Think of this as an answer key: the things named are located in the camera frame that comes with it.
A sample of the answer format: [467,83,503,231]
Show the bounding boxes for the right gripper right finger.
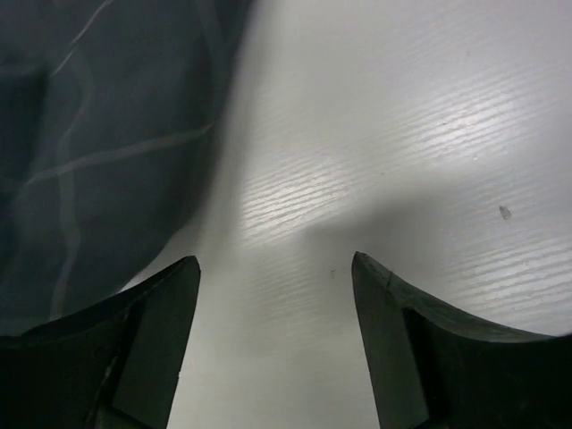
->
[351,252,571,428]

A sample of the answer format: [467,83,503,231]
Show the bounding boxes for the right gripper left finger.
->
[1,257,200,428]

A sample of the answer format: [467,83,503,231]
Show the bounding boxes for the dark checked cloth napkin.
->
[1,0,251,335]

